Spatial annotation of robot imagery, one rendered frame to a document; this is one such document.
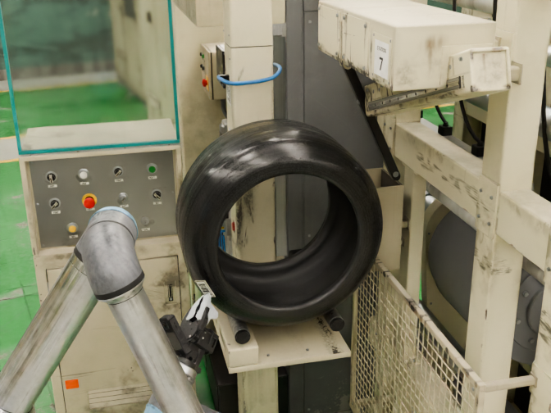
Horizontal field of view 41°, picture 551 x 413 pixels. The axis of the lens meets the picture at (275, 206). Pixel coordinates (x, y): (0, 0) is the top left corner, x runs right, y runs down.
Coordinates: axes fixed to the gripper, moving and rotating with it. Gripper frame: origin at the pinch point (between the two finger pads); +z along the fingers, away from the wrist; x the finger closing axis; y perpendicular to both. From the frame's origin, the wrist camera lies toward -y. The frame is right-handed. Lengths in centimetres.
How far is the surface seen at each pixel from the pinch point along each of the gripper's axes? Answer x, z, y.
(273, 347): -1.5, 0.6, 32.4
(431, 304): -1, 56, 104
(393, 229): 17, 52, 48
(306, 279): -0.4, 25.9, 34.7
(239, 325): -0.3, -0.8, 15.9
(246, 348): 0.5, -5.6, 20.6
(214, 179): 11.8, 22.7, -20.8
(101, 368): -94, -7, 38
